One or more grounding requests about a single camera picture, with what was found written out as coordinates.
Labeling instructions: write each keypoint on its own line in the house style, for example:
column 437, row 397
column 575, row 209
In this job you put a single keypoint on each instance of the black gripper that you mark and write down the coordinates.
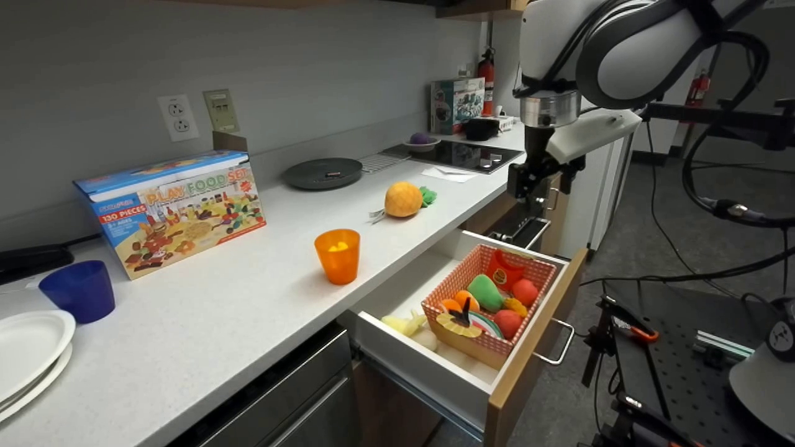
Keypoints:
column 540, row 147

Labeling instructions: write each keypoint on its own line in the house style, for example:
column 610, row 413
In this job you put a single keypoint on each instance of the orange pineapple plushie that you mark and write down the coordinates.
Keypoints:
column 402, row 198

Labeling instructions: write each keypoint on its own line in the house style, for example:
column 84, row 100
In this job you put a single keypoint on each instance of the wooden drawer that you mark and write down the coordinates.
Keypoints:
column 512, row 387

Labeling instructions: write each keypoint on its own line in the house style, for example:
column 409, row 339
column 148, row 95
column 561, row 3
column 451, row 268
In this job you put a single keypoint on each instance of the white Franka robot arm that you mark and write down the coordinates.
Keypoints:
column 646, row 57

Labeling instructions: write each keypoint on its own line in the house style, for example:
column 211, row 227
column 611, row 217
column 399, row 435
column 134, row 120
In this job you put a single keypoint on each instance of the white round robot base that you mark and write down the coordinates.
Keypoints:
column 766, row 387

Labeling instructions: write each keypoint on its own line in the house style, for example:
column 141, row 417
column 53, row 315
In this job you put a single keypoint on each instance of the black oven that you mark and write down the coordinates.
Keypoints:
column 512, row 223

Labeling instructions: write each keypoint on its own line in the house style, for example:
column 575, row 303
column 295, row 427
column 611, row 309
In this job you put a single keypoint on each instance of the narrow wooden cabinet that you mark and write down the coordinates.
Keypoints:
column 565, row 223

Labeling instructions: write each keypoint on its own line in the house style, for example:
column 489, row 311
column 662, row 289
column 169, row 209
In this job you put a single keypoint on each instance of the black glass cooktop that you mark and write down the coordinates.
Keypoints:
column 463, row 154

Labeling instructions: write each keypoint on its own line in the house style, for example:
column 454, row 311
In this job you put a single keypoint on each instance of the black bowl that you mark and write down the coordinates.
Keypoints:
column 481, row 130

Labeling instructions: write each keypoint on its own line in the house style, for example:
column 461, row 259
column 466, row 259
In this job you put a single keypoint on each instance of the red toy strawberry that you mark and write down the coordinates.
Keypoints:
column 502, row 273

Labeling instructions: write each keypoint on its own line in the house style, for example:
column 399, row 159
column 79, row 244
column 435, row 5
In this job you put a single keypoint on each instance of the upright printed box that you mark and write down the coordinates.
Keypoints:
column 454, row 103

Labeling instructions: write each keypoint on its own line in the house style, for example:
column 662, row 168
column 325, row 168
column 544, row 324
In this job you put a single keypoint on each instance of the red toy tomato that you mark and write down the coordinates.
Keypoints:
column 525, row 290

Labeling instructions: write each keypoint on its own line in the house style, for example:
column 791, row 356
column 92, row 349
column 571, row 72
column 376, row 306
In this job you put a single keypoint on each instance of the red fire extinguisher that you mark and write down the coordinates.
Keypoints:
column 488, row 78

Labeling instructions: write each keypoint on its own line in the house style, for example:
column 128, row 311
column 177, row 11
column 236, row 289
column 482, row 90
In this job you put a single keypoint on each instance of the purple bowl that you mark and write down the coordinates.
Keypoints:
column 423, row 142

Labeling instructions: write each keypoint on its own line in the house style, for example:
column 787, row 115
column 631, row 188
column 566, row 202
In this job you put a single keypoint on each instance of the green toy fruit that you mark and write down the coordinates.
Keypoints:
column 488, row 290

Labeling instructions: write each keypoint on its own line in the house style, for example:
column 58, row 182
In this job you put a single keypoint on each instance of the yellow toy fruit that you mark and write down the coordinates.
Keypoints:
column 518, row 309

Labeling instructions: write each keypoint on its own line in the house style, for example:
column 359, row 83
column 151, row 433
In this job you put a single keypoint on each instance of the orange toy fruit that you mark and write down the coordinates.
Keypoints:
column 461, row 301

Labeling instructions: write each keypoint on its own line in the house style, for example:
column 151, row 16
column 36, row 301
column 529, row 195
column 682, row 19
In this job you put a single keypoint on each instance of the red toy apple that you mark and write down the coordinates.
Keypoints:
column 507, row 324

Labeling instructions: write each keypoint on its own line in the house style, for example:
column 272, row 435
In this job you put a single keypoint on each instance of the green white toy watermelon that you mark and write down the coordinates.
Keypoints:
column 489, row 327

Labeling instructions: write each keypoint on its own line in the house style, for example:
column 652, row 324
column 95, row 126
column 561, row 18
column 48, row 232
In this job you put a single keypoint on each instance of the yellow brown toy slice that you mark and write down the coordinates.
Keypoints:
column 454, row 327

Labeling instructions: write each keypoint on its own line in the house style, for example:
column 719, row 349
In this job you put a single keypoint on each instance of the pink woven basket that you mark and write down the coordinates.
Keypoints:
column 473, row 351

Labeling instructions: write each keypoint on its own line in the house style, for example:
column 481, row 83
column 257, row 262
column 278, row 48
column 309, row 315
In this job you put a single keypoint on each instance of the pale yellow toy corn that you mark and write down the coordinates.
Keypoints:
column 406, row 324

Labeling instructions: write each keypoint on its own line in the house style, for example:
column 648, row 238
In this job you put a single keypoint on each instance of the black round tray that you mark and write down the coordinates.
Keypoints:
column 323, row 173

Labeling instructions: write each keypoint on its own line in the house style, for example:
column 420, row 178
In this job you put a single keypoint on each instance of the orange plastic cup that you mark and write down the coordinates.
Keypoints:
column 338, row 262

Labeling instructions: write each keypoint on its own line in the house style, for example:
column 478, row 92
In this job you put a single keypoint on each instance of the black perforated table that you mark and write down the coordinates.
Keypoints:
column 678, row 380

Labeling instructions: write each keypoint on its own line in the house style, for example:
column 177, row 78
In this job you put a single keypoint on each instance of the green silver rod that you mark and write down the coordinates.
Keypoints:
column 724, row 344

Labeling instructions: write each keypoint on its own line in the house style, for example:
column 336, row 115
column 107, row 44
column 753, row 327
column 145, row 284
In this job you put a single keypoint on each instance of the black round knob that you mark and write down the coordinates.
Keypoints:
column 782, row 336

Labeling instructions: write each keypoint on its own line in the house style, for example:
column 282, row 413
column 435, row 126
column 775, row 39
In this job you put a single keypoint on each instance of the small brown block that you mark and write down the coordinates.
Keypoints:
column 228, row 139

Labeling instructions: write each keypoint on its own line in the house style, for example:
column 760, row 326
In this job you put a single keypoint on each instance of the grey dishwasher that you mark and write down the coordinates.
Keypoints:
column 282, row 404

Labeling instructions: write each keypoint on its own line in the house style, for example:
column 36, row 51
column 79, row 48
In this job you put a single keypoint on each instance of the colourful toy food box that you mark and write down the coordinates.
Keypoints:
column 181, row 214

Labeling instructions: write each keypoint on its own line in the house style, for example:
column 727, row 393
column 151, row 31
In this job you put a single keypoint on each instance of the blue plastic cup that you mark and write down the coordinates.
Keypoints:
column 77, row 293

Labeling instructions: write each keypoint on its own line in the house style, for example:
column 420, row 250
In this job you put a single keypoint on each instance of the black flat device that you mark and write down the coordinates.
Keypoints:
column 27, row 263

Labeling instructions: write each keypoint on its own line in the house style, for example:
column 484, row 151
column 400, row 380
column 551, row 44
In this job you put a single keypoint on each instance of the white plate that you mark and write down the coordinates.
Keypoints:
column 33, row 390
column 27, row 349

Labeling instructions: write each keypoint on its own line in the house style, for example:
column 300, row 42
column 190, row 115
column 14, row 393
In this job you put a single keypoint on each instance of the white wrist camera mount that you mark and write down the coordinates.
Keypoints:
column 596, row 132

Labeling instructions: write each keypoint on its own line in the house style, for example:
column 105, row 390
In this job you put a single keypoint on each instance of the wooden wall shelf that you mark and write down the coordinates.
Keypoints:
column 488, row 5

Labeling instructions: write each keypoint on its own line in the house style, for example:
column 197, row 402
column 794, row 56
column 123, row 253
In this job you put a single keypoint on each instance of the small red wall extinguisher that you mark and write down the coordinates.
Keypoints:
column 698, row 90

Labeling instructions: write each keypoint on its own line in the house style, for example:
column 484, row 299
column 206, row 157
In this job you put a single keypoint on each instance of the black camera boom stand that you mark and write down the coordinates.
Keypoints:
column 729, row 120

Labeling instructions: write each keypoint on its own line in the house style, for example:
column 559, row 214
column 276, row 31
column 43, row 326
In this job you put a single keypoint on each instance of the beige wall switch plate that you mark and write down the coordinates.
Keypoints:
column 221, row 109

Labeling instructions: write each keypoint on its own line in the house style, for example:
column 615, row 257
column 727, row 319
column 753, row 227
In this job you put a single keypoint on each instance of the white wall outlet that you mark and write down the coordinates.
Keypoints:
column 177, row 118

